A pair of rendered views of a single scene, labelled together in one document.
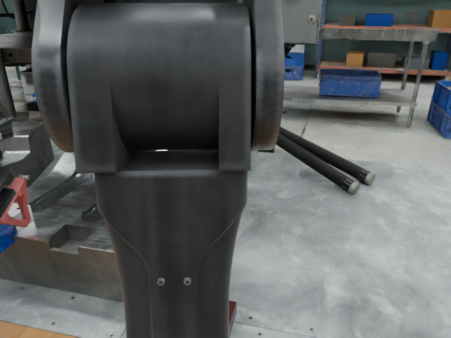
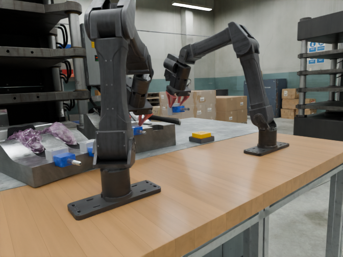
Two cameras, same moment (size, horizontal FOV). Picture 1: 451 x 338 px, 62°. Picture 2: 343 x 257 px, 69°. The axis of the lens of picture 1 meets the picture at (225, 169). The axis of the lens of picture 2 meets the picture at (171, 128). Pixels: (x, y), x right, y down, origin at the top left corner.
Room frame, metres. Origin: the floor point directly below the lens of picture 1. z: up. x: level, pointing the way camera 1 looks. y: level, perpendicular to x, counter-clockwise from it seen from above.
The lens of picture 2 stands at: (-0.24, 0.92, 1.04)
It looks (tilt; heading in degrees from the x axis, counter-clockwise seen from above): 10 degrees down; 311
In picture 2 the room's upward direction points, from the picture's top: 3 degrees counter-clockwise
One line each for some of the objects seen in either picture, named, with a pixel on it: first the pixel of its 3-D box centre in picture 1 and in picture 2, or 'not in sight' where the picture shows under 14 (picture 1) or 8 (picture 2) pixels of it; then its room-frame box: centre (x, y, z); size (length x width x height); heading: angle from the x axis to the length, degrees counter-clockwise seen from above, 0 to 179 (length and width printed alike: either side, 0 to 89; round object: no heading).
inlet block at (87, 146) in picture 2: not in sight; (99, 151); (0.42, 0.51, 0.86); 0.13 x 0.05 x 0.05; 4
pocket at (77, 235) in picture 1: (74, 245); (155, 130); (0.46, 0.22, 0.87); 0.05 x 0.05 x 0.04; 76
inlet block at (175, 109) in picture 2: not in sight; (179, 109); (0.49, 0.02, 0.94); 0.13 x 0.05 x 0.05; 167
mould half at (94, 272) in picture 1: (119, 178); (120, 126); (0.69, 0.22, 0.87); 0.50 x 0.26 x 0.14; 166
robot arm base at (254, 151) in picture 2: not in sight; (267, 138); (0.08, 0.02, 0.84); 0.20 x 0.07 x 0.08; 79
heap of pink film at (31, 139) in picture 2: not in sight; (38, 133); (0.69, 0.58, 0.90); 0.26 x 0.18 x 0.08; 4
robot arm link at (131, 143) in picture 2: not in sight; (113, 153); (0.21, 0.60, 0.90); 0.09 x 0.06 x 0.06; 35
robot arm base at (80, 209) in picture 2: not in sight; (116, 182); (0.20, 0.61, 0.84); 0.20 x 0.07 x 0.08; 79
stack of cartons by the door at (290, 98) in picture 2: not in sight; (298, 103); (1.61, -6.51, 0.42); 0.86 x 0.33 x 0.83; 163
